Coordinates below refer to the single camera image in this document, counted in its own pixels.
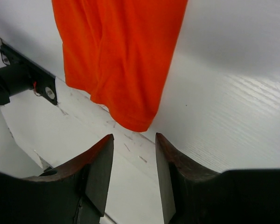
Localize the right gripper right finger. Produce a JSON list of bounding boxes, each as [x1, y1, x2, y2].
[[155, 133, 280, 224]]

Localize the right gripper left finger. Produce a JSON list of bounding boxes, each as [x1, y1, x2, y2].
[[0, 134, 114, 224]]

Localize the orange t shirt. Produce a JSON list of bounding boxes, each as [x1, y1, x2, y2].
[[52, 0, 187, 132]]

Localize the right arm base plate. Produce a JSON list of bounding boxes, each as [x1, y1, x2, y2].
[[0, 38, 57, 105]]

